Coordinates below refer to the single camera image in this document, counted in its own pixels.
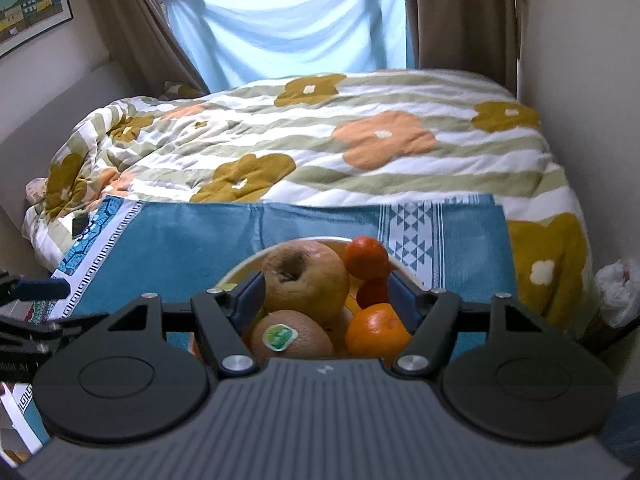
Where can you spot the light blue window sheet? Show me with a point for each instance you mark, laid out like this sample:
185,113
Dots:
234,42

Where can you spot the green apple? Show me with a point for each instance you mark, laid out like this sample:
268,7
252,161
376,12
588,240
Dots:
242,305

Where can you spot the floral striped duvet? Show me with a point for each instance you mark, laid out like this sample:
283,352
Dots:
386,137

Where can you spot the black phone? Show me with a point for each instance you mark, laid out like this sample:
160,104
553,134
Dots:
80,223

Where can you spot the framed wall picture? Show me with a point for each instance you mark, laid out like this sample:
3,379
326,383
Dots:
24,20

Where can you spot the white plastic bag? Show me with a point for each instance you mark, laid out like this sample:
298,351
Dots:
618,284

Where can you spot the large orange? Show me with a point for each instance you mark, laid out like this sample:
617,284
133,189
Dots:
376,332

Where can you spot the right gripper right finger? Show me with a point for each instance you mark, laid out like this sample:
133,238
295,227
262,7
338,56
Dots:
429,316

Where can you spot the brown left curtain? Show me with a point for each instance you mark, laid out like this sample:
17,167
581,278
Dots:
139,38

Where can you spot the blue patterned cloth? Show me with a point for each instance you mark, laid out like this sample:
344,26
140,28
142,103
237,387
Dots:
178,249

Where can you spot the red tomato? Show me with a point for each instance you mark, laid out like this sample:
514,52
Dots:
372,292

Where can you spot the cream fruit bowl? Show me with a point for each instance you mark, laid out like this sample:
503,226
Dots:
336,328

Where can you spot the small orange tangerine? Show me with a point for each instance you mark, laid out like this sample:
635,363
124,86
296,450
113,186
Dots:
366,258

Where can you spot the brown right curtain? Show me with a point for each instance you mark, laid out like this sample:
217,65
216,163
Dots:
478,36

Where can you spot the brown curtain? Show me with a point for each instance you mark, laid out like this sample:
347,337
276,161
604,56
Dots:
139,38
478,36

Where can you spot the kiwi with sticker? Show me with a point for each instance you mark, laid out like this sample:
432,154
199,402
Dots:
291,335

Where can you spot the grey headboard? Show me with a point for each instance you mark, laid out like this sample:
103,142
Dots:
26,153

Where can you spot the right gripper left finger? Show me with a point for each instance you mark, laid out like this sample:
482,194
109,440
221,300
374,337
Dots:
221,321

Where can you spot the brown russet apple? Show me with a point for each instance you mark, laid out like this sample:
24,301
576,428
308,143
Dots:
305,276

